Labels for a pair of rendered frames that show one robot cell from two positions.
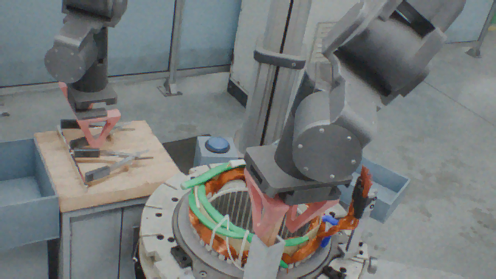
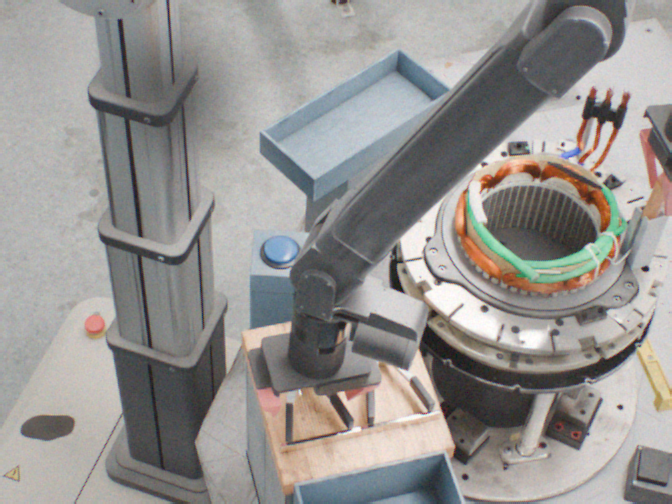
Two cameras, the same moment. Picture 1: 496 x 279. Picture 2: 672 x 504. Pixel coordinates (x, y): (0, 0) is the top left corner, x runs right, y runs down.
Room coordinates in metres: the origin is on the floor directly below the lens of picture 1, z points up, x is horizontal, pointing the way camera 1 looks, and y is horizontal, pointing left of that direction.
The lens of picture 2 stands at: (0.56, 0.94, 2.26)
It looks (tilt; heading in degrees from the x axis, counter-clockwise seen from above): 52 degrees down; 286
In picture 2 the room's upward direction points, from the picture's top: 5 degrees clockwise
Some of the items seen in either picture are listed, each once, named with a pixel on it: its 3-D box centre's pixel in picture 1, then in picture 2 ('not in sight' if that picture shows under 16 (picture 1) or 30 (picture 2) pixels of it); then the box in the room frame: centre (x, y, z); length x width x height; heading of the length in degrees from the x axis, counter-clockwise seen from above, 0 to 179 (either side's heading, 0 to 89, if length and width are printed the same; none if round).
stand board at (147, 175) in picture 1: (108, 160); (344, 393); (0.75, 0.23, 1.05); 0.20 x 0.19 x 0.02; 125
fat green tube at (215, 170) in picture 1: (222, 172); (496, 235); (0.65, 0.03, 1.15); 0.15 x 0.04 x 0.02; 130
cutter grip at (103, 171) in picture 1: (97, 173); (422, 393); (0.67, 0.22, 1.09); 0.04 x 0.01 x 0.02; 140
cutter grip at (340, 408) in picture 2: (81, 142); (342, 410); (0.74, 0.27, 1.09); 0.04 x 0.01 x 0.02; 140
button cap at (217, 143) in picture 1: (218, 143); (280, 249); (0.89, 0.06, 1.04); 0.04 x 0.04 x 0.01
